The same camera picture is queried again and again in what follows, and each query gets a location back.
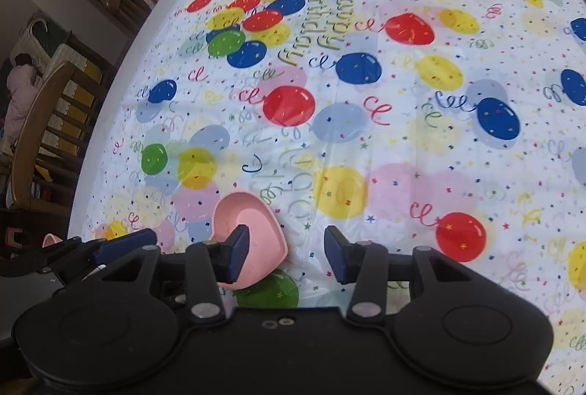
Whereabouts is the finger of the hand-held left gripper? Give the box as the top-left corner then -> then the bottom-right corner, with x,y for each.
93,228 -> 159,266

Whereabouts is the white laundry basket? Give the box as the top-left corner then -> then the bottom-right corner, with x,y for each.
15,12 -> 70,73

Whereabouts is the wooden spindle chair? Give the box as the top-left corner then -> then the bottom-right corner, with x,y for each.
10,60 -> 100,213

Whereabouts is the balloon print tablecloth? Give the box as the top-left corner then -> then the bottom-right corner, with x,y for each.
68,0 -> 586,395

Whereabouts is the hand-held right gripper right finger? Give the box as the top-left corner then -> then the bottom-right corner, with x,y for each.
323,226 -> 475,321

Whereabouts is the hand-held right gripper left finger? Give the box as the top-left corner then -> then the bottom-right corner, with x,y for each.
101,225 -> 251,322

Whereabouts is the pink heart-shaped bowl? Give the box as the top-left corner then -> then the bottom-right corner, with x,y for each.
211,191 -> 289,290

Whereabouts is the pink jacket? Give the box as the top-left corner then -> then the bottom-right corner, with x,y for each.
2,53 -> 47,136

